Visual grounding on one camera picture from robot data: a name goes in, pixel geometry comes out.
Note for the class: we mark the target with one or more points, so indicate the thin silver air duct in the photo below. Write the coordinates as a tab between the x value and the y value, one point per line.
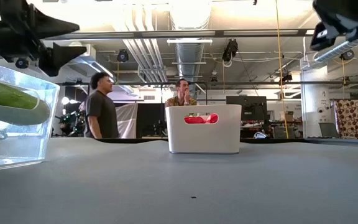
337	51

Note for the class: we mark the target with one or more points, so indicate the grey overhead frame beam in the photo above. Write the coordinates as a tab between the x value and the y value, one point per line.
135	34

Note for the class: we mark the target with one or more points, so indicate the grey table mat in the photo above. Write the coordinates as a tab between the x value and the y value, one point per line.
179	186

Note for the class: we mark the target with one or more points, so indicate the black aluminium table frame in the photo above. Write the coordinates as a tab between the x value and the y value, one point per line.
275	140

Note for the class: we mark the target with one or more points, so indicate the black screen panel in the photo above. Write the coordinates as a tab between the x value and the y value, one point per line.
151	121

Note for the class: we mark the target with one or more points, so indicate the brown dotted curtain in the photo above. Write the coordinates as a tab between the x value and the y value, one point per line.
350	118

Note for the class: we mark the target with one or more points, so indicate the white ceiling light bar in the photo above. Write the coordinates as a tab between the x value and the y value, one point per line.
188	41

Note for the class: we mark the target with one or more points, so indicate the white plastic basket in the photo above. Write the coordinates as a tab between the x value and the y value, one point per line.
204	140

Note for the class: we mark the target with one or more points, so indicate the white hanging sheet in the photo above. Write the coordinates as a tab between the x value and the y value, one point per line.
126	121

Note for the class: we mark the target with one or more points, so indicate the silver spiral air duct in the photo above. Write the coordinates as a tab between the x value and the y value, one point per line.
190	56

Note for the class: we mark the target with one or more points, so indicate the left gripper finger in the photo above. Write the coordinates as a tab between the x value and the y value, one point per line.
51	28
54	57

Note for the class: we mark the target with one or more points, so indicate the black round ceiling device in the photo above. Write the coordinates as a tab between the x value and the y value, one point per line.
122	56
347	55
22	63

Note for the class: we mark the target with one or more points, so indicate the background black robot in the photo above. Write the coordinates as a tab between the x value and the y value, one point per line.
73	123

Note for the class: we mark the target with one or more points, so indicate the clear plastic bin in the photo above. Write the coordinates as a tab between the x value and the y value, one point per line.
26	143

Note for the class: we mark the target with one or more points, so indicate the black hanging device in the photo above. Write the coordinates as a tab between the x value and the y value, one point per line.
230	49

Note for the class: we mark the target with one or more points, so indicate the person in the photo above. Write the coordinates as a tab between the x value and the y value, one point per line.
99	112
182	93

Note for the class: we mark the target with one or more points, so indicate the black horizontal pipe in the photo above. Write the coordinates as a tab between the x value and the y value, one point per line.
253	83

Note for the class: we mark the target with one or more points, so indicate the white rounded object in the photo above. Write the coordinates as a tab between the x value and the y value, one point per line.
260	135

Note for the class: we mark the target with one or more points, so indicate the cardboard box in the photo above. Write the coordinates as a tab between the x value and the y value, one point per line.
289	116

